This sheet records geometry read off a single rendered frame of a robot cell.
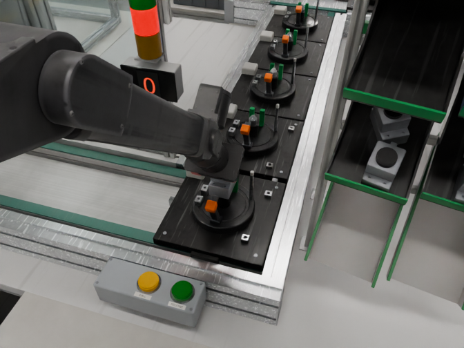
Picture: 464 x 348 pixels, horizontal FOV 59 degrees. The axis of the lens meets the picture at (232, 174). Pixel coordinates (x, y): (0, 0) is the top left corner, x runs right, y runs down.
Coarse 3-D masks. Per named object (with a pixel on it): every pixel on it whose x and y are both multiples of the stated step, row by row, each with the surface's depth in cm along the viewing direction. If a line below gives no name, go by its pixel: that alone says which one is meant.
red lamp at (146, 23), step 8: (152, 8) 76; (136, 16) 76; (144, 16) 76; (152, 16) 77; (136, 24) 78; (144, 24) 77; (152, 24) 78; (136, 32) 79; (144, 32) 78; (152, 32) 79
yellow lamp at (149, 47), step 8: (136, 40) 81; (144, 40) 79; (152, 40) 80; (160, 40) 82; (144, 48) 81; (152, 48) 81; (160, 48) 82; (144, 56) 82; (152, 56) 82; (160, 56) 83
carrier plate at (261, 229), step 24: (192, 192) 96; (264, 192) 96; (168, 216) 91; (192, 216) 91; (264, 216) 91; (168, 240) 86; (192, 240) 86; (216, 240) 86; (240, 240) 86; (264, 240) 86; (240, 264) 84
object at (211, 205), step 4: (212, 196) 82; (216, 196) 82; (208, 200) 80; (212, 200) 82; (216, 200) 82; (208, 204) 80; (212, 204) 80; (216, 204) 80; (208, 208) 80; (212, 208) 80; (216, 208) 81; (212, 212) 81; (216, 212) 83; (212, 216) 85; (216, 216) 84
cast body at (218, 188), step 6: (216, 180) 84; (222, 180) 83; (210, 186) 84; (216, 186) 83; (222, 186) 83; (228, 186) 83; (210, 192) 85; (216, 192) 84; (222, 192) 83; (228, 192) 83; (228, 198) 84
